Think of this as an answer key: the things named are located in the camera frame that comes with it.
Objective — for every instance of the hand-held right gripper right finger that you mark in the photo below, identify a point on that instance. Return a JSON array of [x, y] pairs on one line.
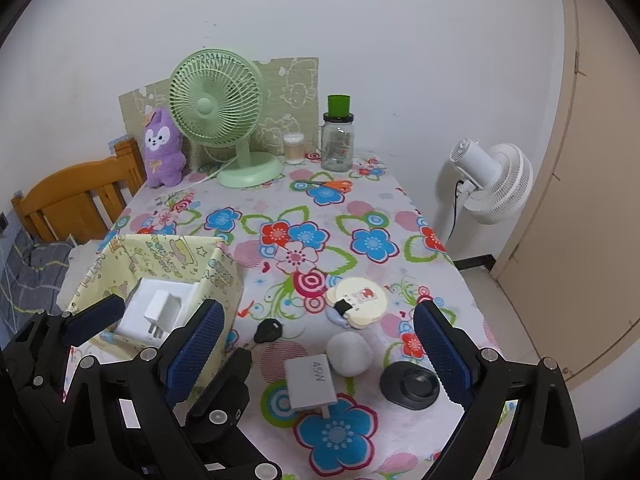
[[442, 350]]

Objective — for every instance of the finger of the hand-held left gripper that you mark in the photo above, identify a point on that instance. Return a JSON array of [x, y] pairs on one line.
[[225, 390], [95, 319]]

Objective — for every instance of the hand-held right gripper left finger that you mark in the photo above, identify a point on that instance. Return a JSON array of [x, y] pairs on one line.
[[192, 355]]

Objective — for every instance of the black round case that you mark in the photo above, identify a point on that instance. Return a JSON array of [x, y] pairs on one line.
[[410, 385]]

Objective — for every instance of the black car key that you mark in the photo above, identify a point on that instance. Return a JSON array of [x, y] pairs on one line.
[[267, 331]]

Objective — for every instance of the yellow cartoon print storage box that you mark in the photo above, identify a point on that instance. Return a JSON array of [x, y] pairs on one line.
[[150, 255]]

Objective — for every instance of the grey charger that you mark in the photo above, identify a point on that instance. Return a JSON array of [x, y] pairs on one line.
[[310, 380]]

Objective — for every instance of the white round ball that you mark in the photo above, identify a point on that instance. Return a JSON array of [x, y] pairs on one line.
[[350, 352]]

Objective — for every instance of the cream round cartoon mirror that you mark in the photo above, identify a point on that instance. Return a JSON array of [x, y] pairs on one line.
[[360, 300]]

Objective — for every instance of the white square box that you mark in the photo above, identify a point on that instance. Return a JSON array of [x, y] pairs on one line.
[[134, 310]]

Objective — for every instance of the white pillow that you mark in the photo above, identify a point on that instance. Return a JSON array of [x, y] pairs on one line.
[[80, 260]]

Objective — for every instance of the grey plaid bedding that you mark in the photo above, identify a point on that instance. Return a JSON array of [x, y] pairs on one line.
[[30, 270]]

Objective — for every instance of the wooden chair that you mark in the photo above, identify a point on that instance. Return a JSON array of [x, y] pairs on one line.
[[65, 185]]

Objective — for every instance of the white standing fan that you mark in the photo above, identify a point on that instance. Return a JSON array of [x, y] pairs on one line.
[[500, 185]]

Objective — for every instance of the purple plush toy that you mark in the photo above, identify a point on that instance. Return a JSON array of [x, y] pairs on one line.
[[162, 155]]

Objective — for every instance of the glass jar with green lid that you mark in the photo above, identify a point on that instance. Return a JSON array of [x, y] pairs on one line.
[[337, 150]]

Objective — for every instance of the clear cotton swab container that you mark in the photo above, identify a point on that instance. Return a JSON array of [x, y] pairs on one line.
[[294, 150]]

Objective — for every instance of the green desk fan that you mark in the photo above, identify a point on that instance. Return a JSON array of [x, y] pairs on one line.
[[205, 105]]

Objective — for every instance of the wall socket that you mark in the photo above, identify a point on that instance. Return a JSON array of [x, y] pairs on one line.
[[3, 222]]

